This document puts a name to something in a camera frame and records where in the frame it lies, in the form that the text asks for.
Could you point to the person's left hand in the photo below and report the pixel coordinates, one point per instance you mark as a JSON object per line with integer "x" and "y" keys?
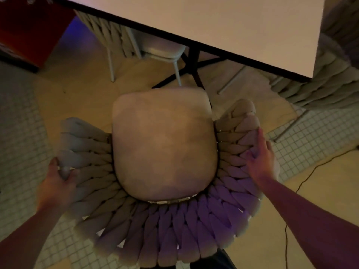
{"x": 56, "y": 190}

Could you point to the person's right hand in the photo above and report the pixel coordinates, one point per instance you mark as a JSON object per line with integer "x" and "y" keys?
{"x": 263, "y": 168}

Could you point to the grey woven chair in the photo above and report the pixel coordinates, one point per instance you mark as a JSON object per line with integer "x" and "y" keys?
{"x": 109, "y": 33}
{"x": 174, "y": 229}

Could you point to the person's left forearm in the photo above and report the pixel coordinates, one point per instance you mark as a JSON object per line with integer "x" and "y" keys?
{"x": 25, "y": 240}

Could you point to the person's right forearm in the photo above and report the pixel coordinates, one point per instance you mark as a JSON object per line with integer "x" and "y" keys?
{"x": 314, "y": 224}

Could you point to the person's right leg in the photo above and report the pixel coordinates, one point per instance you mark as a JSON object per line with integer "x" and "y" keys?
{"x": 216, "y": 261}

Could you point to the beige seat cushion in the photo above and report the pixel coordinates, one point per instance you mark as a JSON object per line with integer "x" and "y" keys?
{"x": 165, "y": 145}
{"x": 160, "y": 47}

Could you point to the white table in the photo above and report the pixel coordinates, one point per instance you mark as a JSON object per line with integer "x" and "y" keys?
{"x": 224, "y": 22}

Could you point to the red arcade cabinet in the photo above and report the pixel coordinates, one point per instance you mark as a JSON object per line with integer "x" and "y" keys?
{"x": 33, "y": 33}

